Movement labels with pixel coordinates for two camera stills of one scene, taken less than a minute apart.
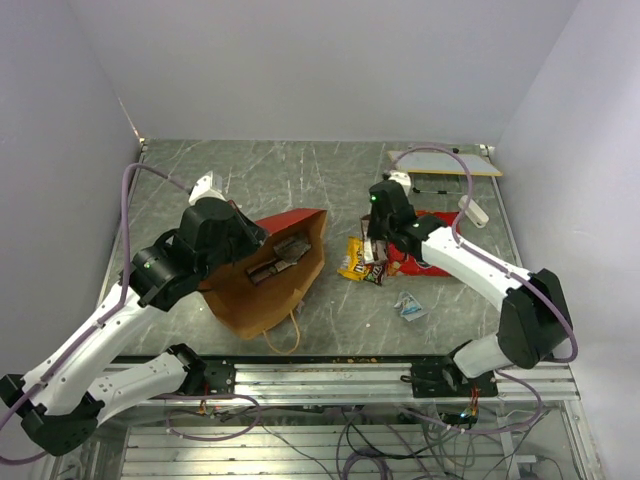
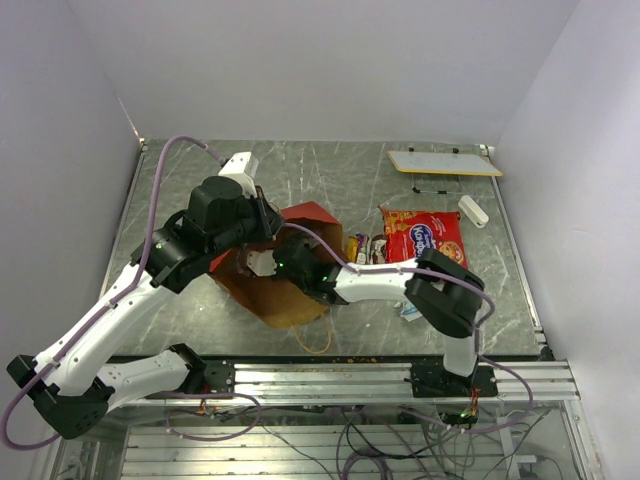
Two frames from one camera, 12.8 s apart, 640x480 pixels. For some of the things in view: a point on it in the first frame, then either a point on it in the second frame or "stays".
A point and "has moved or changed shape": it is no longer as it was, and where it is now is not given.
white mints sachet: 410,308 stays
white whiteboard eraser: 473,211 stays
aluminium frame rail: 533,383 stays
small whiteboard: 445,163 stays
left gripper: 252,234 to 268,218
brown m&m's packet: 376,271 has moved or changed shape
